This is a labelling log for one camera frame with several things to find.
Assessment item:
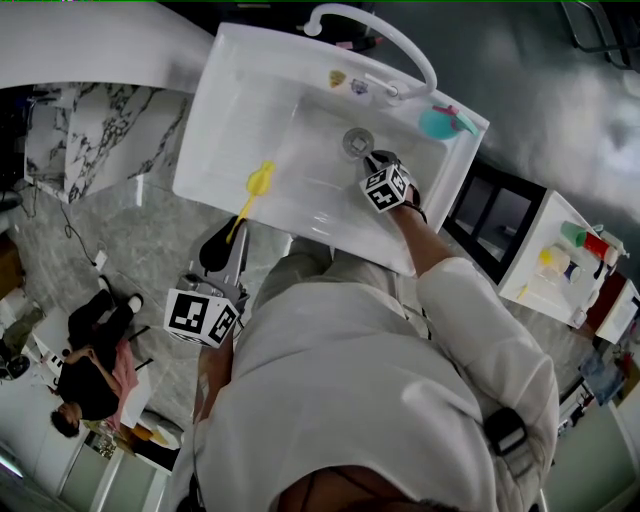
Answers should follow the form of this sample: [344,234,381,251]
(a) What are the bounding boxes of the black cabinet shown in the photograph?
[209,0,381,51]

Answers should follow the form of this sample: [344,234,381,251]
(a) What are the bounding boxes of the black office chair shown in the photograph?
[559,0,640,71]

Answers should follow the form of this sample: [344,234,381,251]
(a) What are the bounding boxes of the teal spray bottle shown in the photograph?
[418,103,481,141]

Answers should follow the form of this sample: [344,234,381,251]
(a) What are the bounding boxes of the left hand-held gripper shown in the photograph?
[163,221,251,350]

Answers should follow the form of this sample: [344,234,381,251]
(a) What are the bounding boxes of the person's white shirt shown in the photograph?
[169,257,560,512]

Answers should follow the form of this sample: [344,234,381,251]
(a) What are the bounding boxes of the black clip-on device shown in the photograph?
[483,407,529,457]

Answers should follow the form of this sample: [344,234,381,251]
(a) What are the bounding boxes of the brown wooden cabinet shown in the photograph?
[584,272,629,326]

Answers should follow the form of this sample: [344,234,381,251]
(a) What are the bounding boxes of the small white sink basin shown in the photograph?
[594,279,640,345]

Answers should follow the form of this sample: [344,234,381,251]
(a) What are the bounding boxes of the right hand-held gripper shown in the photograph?
[358,149,413,215]

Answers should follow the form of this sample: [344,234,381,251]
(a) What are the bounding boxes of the green plastic cup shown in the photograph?
[559,220,587,249]

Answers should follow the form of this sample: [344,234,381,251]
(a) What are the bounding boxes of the white faucet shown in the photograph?
[303,3,439,104]

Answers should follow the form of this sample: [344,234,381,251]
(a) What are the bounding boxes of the pink plastic bag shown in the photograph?
[112,339,140,431]

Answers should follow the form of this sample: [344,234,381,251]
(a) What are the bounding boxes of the person's right forearm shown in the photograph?
[394,202,469,281]

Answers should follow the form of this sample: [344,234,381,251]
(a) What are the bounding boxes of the red bottle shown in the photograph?
[582,232,620,266]

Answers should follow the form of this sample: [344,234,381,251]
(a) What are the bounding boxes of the white curved counter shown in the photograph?
[0,0,216,94]

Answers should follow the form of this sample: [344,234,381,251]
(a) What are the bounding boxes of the person's left forearm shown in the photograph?
[192,342,236,426]

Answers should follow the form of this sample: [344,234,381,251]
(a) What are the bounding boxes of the black table frame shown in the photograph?
[443,159,549,286]

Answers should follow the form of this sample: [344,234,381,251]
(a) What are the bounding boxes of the person's legs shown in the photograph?
[252,234,416,321]

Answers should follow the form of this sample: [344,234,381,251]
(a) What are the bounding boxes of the white pump bottle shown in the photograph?
[599,229,630,259]

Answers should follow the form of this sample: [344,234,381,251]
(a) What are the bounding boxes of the large white sink basin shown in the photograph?
[172,22,491,277]

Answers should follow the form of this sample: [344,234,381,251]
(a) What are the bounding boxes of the marble patterned box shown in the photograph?
[23,82,191,204]

